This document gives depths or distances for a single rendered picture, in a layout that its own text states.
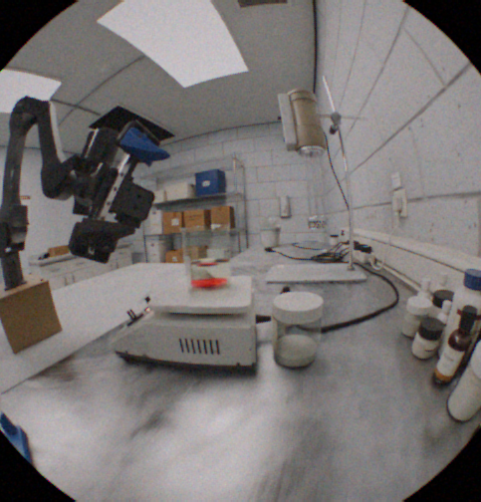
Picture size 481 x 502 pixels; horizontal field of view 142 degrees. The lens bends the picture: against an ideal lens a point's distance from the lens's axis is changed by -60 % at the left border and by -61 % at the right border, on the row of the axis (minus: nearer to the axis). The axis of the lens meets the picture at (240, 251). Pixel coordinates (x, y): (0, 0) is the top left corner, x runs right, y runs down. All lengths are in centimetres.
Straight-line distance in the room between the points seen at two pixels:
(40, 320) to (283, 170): 270
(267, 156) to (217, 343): 268
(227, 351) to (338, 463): 17
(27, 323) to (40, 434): 23
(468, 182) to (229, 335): 49
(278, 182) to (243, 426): 264
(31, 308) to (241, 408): 38
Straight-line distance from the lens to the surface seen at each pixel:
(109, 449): 22
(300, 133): 65
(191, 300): 24
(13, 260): 45
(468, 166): 47
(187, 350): 24
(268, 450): 19
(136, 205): 31
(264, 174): 275
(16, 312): 42
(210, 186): 257
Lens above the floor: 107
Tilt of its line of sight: 8 degrees down
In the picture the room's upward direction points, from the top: 3 degrees counter-clockwise
